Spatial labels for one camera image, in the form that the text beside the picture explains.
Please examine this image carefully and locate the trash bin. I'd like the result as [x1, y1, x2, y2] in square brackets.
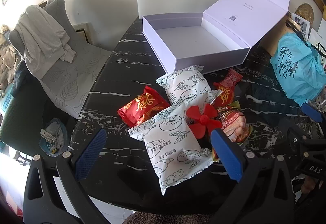
[39, 118, 68, 157]

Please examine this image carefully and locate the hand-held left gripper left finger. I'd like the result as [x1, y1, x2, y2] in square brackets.
[23, 128, 107, 224]

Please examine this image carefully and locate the leaning cream picture frame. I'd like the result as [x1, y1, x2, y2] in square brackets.
[73, 23, 96, 45]

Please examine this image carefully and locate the grey leaf-pattern chair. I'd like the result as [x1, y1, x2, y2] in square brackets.
[8, 0, 112, 119]

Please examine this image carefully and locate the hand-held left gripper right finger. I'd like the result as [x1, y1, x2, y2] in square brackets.
[210, 128, 296, 224]

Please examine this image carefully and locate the brown paper bag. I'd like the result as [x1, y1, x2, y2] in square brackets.
[258, 14, 306, 58]

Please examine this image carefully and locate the red gold-print snack packet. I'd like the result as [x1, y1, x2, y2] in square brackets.
[117, 86, 170, 128]
[213, 82, 236, 109]

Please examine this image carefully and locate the pile of clothes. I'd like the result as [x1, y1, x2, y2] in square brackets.
[0, 24, 21, 90]

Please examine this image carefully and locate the dark green chair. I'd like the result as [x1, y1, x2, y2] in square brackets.
[0, 76, 74, 158]

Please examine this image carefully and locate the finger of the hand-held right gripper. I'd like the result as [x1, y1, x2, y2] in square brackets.
[286, 123, 321, 153]
[301, 103, 326, 124]

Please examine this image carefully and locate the brown meat snack packet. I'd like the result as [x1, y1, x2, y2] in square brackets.
[211, 101, 253, 162]

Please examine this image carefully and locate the grey sweatshirt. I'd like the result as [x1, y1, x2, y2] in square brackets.
[15, 5, 77, 81]

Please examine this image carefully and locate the red plastic fan propeller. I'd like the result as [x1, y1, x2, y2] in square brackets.
[185, 104, 222, 139]

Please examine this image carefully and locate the red ketchup sachet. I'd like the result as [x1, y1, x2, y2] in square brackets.
[224, 68, 243, 87]

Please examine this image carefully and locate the person's brown fleece clothing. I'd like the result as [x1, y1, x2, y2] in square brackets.
[122, 211, 212, 224]

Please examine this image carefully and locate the blue plastic bag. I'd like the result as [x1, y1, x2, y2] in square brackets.
[270, 33, 326, 106]

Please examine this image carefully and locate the round woven plate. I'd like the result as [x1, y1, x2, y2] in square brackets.
[295, 3, 314, 21]

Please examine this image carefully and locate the white gift box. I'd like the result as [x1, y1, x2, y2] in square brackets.
[142, 0, 291, 75]

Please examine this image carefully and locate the white printed bread packet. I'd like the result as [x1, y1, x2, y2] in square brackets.
[156, 66, 222, 107]
[128, 104, 213, 195]

